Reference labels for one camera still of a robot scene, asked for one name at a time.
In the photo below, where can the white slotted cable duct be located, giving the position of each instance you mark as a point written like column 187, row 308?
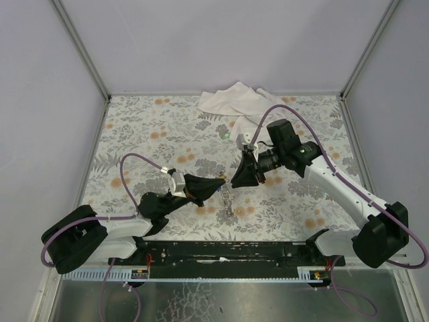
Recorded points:
column 206, row 274

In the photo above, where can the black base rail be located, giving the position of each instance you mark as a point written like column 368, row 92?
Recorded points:
column 241, row 255

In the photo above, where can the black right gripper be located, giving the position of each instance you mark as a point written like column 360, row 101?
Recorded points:
column 254, row 166

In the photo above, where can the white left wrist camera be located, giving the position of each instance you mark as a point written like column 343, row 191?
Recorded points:
column 176, row 181

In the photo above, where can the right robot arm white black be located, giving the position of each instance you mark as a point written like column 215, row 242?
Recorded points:
column 380, row 233

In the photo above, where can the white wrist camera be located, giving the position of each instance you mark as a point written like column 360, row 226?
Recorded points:
column 176, row 181
column 243, row 142

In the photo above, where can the white disc with keyrings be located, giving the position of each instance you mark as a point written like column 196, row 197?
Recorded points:
column 228, row 198

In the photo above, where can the grey aluminium corner post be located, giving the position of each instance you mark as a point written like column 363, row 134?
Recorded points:
column 369, row 48

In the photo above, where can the green tagged key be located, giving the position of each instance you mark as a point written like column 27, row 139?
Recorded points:
column 226, row 136

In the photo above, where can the grey left corner post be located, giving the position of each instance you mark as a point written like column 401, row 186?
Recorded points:
column 73, row 34

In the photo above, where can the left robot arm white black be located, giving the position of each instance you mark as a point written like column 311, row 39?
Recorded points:
column 85, row 236

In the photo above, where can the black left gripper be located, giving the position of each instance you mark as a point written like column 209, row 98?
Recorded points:
column 190, row 189

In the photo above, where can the white crumpled cloth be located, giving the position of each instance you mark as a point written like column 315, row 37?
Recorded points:
column 242, row 102

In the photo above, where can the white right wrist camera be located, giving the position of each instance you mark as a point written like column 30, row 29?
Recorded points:
column 243, row 142

